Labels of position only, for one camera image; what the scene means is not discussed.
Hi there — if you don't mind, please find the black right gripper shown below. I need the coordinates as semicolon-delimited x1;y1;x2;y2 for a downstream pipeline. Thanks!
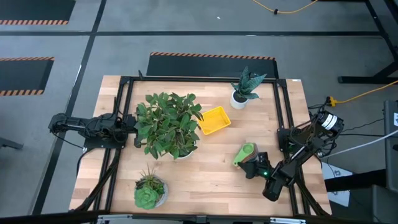
237;151;276;180

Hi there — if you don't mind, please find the green measuring cup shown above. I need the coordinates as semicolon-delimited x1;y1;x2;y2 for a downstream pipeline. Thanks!
233;142;256;168

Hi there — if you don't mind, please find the yellow plastic basket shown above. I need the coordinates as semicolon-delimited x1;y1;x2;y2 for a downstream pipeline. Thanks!
197;106;232;136

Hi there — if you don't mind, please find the leafy plant in white pot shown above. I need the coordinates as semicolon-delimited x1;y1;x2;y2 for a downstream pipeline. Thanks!
134;91;204;161

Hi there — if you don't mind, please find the succulent in grey pot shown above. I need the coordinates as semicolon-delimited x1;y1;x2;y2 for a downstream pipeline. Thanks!
134;169;170;210

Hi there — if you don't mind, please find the snake plant in white pot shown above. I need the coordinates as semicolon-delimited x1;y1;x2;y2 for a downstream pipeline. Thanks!
229;65;267;110

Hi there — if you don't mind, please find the white paper sheet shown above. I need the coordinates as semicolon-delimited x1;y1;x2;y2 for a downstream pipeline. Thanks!
321;161;351;208

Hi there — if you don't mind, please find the black hazard-striped floor mat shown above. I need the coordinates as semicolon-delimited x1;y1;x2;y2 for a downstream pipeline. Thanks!
146;52;279;79
0;0;76;26
0;57;55;96

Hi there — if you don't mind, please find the black stand foot bar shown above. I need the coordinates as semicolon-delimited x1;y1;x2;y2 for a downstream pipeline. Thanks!
324;169;387;193

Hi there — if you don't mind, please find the black stand foot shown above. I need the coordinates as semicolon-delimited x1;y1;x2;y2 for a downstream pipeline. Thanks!
0;136;24;151

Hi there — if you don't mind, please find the grey cabinet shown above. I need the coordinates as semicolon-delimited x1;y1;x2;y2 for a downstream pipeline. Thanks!
384;99;398;194

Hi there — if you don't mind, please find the grey metal bracket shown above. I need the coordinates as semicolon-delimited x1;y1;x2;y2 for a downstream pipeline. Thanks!
96;213;134;224
269;217;307;224

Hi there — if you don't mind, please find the black aluminium table frame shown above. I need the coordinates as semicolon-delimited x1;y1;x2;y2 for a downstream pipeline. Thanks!
74;74;332;218

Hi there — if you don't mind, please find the yellow cable with plug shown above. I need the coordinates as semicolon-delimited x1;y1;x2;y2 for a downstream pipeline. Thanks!
328;80;398;108

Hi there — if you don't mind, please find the grey-white cable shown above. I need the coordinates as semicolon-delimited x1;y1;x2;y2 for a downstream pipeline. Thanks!
323;129;398;158

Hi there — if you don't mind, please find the black desk leg frame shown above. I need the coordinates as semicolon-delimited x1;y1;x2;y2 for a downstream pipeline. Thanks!
337;0;398;85

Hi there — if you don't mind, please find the yellow floor cable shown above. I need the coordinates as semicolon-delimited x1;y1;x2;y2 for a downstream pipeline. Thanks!
252;0;320;16

